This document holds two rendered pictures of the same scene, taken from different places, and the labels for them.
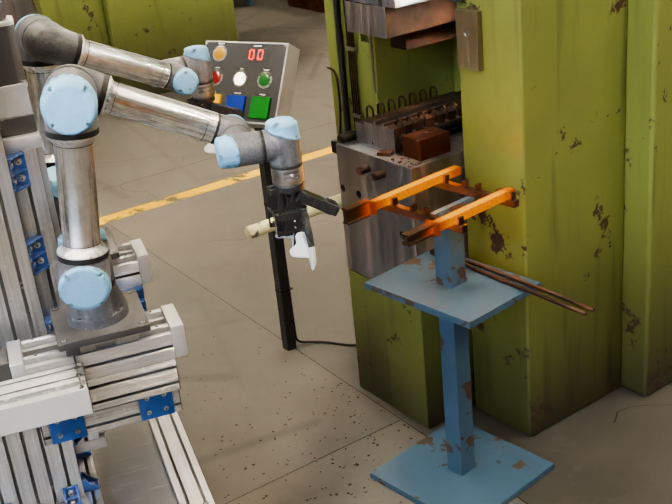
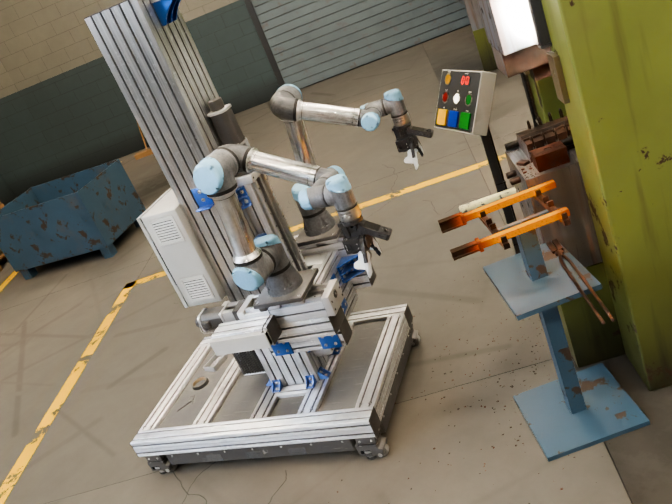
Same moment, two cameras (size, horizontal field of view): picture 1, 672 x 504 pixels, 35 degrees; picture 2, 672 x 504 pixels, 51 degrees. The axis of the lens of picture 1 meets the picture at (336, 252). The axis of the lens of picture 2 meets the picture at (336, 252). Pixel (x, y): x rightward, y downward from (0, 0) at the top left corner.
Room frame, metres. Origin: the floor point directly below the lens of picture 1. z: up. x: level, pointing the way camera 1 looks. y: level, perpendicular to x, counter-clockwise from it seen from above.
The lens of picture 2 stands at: (0.66, -1.36, 2.01)
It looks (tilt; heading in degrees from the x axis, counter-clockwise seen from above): 24 degrees down; 44
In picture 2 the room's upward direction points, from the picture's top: 23 degrees counter-clockwise
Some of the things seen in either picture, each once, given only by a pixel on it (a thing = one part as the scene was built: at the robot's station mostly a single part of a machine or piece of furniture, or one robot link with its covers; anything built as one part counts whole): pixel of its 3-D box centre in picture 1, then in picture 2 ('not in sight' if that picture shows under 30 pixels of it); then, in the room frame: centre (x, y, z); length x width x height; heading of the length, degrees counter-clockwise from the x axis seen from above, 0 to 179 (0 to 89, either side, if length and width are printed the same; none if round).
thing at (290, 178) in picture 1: (288, 175); (349, 213); (2.31, 0.09, 1.15); 0.08 x 0.08 x 0.05
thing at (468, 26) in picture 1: (469, 39); (558, 77); (2.98, -0.44, 1.27); 0.09 x 0.02 x 0.17; 34
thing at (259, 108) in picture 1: (260, 108); (465, 120); (3.43, 0.20, 1.01); 0.07 x 0.05 x 0.07; 59
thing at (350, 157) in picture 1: (443, 197); (594, 189); (3.25, -0.37, 0.69); 0.56 x 0.38 x 0.45; 124
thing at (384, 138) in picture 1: (425, 117); (573, 127); (3.29, -0.33, 0.96); 0.42 x 0.20 x 0.09; 124
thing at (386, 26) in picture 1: (418, 6); (552, 40); (3.29, -0.33, 1.32); 0.42 x 0.20 x 0.10; 124
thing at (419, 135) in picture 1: (426, 143); (549, 156); (3.06, -0.31, 0.95); 0.12 x 0.09 x 0.07; 124
